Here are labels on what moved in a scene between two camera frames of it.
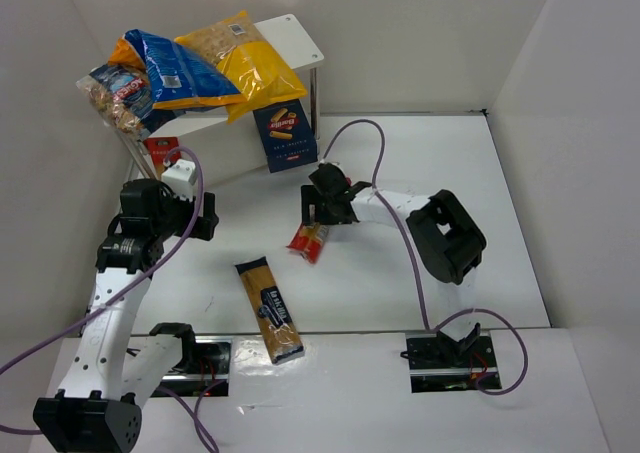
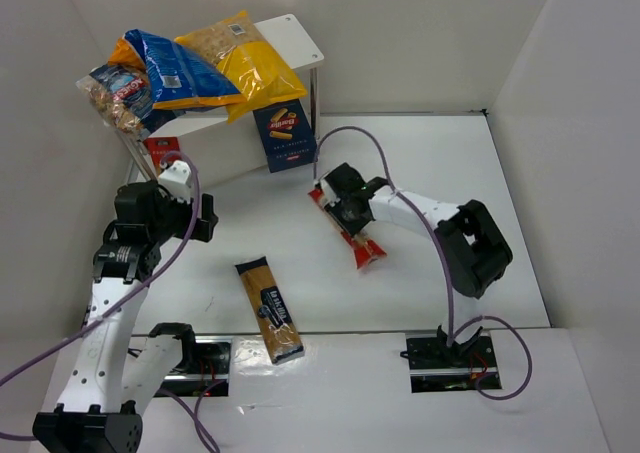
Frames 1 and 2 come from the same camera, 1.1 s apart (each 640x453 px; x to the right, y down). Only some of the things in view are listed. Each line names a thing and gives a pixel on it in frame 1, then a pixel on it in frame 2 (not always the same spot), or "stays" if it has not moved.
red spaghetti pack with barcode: [309, 240] to [366, 251]
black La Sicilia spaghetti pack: [280, 335] stays
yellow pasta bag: [243, 61] stays
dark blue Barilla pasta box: [286, 134] stays
